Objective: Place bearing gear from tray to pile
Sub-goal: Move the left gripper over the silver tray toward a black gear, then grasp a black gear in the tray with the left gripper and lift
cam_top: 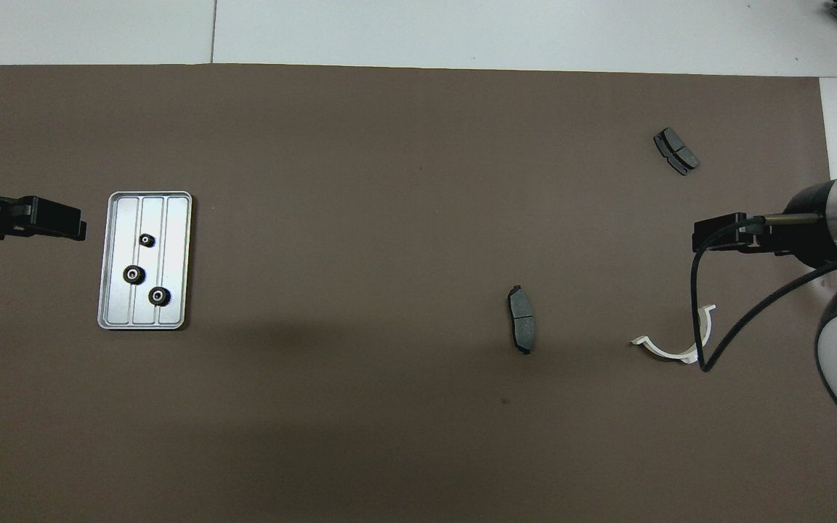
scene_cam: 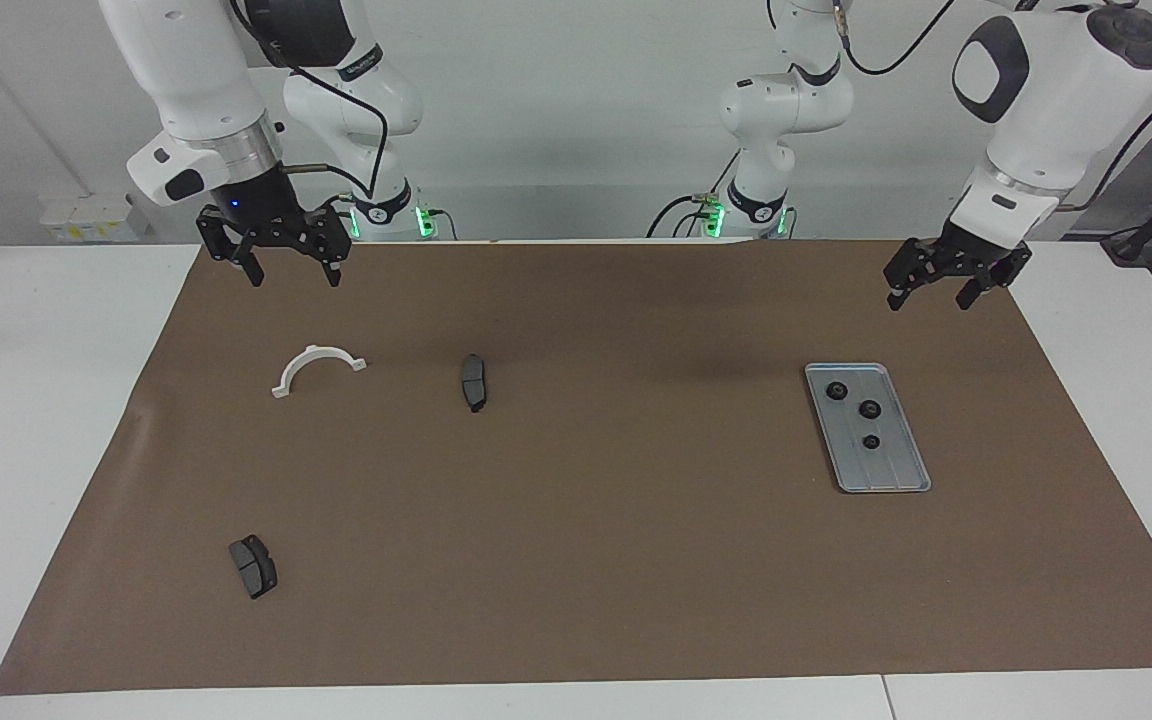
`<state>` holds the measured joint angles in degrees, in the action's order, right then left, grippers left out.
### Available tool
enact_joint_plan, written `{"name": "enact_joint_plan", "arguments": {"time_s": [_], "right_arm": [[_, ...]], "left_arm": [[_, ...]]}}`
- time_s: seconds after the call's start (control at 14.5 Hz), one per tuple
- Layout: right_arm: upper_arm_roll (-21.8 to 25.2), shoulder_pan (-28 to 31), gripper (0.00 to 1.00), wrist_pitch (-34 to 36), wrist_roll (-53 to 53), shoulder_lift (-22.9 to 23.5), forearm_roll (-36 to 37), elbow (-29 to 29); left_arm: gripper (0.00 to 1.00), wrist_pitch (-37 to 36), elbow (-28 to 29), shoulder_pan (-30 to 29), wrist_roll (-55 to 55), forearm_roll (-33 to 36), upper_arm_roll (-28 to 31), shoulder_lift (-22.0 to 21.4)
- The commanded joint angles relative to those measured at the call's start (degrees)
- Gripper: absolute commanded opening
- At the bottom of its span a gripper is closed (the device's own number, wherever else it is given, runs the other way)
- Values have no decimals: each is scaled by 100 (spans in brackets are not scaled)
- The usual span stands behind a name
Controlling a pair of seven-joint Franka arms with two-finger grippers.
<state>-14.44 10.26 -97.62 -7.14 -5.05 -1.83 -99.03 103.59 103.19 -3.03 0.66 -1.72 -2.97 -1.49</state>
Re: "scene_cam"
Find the silver metal tray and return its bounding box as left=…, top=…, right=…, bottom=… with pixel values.
left=804, top=362, right=933, bottom=494

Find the dark grey brake pad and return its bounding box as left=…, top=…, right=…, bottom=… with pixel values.
left=228, top=534, right=279, bottom=601
left=460, top=353, right=489, bottom=414

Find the brown table mat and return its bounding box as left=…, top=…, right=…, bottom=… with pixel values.
left=0, top=238, right=1152, bottom=696

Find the white curved plastic bracket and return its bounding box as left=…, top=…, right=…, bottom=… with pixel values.
left=271, top=344, right=369, bottom=400

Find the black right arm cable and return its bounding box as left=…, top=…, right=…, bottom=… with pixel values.
left=229, top=0, right=392, bottom=201

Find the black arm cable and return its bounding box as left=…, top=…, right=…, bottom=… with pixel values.
left=836, top=0, right=1152, bottom=213
left=229, top=0, right=392, bottom=201

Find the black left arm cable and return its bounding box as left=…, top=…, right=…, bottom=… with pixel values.
left=836, top=0, right=1152, bottom=213

